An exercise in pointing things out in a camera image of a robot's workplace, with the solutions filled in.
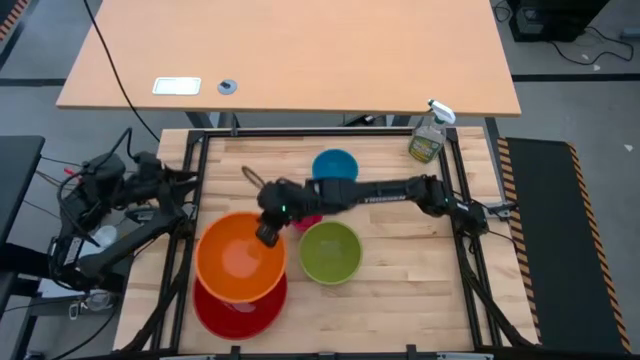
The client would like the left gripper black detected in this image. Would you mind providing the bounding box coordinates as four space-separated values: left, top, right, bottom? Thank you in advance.
119 152 200 202

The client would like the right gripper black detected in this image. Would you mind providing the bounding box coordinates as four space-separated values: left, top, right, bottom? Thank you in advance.
255 177 307 249

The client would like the large orange bowl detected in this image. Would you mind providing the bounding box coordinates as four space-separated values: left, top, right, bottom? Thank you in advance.
193 211 289 305

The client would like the small pink bowl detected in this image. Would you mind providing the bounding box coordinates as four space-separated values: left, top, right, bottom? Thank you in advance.
291 214 324 233

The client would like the green bowl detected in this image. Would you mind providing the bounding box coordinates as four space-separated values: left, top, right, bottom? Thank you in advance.
298 220 363 286

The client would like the large red bowl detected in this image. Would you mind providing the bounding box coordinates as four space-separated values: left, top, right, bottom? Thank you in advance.
192 272 290 342

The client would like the white rectangular desk plate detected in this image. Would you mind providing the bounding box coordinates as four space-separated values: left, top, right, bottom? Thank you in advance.
151 76 203 97

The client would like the blue bowl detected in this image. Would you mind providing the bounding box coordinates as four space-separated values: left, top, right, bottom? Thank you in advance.
311 148 360 182

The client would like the black side table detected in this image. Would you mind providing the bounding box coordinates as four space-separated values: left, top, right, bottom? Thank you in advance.
0 134 46 246

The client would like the light wooden desk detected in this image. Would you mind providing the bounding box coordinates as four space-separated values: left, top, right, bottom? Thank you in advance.
55 0 522 119

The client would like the green cleaner spray bottle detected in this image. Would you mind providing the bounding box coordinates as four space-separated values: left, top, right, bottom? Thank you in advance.
407 98 457 165

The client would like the black hazard-striped floor mat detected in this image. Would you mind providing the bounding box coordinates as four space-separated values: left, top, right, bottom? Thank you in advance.
496 137 632 354

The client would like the black computer case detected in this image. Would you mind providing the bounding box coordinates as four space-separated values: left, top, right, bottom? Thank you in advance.
507 0 611 44

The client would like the brown looped cable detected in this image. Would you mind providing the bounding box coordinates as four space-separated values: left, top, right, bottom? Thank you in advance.
241 165 270 191

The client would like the black aluminium frame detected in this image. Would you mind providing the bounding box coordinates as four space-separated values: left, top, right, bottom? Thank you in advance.
119 125 539 360

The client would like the long black cable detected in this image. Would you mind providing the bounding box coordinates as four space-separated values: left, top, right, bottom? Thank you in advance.
82 0 162 144

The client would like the black floor cable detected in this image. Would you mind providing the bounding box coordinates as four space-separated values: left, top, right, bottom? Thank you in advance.
548 25 636 67

